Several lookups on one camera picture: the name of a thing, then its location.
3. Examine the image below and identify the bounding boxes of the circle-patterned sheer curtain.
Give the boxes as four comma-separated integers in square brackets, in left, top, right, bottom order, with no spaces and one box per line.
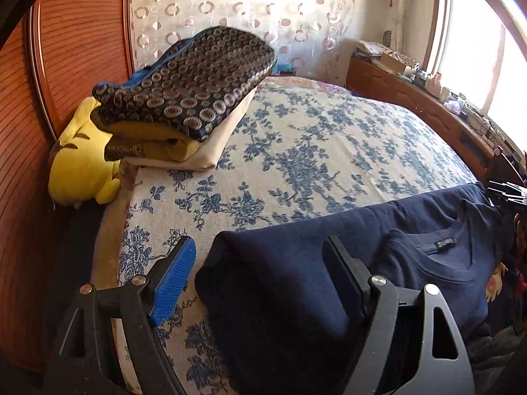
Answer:
[128,0,397,88]

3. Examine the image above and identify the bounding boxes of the cream folded blanket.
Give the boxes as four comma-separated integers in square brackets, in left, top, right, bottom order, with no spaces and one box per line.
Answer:
[104,86,260,172]

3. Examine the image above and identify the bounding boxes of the yellow plush toy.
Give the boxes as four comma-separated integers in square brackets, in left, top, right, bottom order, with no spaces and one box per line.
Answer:
[48,97,121,208]

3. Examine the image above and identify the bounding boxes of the wooden headboard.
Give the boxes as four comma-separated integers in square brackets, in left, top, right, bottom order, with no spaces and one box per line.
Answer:
[1,0,132,373]

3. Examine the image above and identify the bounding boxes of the cardboard box on cabinet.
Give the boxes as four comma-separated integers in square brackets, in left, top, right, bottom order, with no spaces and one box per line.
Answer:
[380,53,406,74]

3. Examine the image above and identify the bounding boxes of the wooden sideboard cabinet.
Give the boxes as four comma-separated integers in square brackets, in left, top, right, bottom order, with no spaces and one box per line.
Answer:
[346,55,526,185]

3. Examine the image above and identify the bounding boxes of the window with wooden frame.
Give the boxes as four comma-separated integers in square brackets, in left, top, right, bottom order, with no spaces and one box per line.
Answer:
[429,0,526,143]

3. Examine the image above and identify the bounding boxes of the blue floral bedspread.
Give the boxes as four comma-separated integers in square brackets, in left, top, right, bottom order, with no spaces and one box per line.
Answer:
[100,78,475,393]

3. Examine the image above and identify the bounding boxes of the navy printed t-shirt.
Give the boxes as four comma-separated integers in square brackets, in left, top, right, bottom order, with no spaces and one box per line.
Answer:
[195,184,515,394]

